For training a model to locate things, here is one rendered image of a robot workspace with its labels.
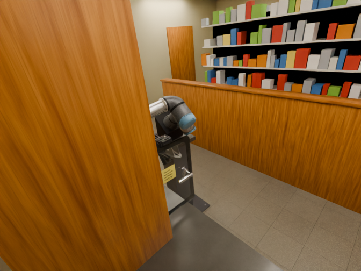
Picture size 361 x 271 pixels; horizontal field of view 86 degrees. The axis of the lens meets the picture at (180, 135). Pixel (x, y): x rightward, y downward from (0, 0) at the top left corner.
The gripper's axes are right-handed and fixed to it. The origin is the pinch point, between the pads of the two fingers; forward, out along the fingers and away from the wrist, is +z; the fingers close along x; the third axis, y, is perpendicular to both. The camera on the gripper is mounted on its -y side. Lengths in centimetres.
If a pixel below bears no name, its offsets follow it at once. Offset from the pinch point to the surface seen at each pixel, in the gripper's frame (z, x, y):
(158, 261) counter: 13.1, -29.0, -34.0
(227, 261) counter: 34.6, -8.4, -34.0
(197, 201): -62, 70, -126
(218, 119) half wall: -104, 169, -63
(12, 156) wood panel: 9, -54, 33
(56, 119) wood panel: 9, -44, 38
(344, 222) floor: 65, 148, -128
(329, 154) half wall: 35, 169, -70
